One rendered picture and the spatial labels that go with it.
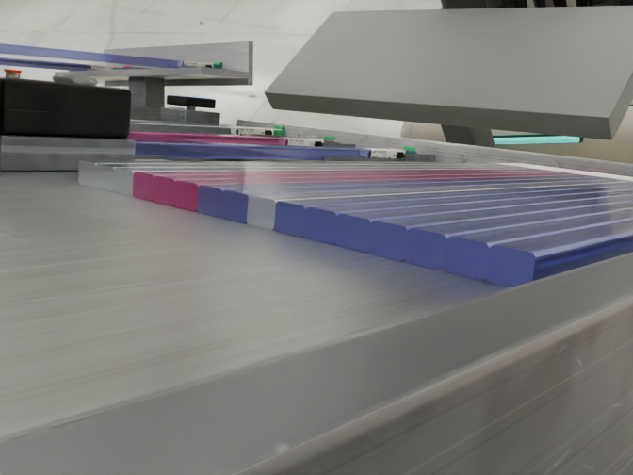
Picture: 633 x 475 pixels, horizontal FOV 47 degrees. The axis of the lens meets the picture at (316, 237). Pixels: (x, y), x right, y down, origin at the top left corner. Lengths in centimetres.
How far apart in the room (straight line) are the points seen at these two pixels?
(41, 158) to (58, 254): 20
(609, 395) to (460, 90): 96
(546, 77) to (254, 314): 95
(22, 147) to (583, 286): 30
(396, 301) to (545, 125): 87
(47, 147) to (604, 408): 31
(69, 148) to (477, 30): 90
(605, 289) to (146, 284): 10
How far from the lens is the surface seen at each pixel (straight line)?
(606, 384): 16
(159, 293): 17
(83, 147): 41
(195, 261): 20
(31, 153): 40
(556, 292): 16
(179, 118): 95
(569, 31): 116
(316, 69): 130
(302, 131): 92
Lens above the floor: 123
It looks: 41 degrees down
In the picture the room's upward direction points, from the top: 30 degrees counter-clockwise
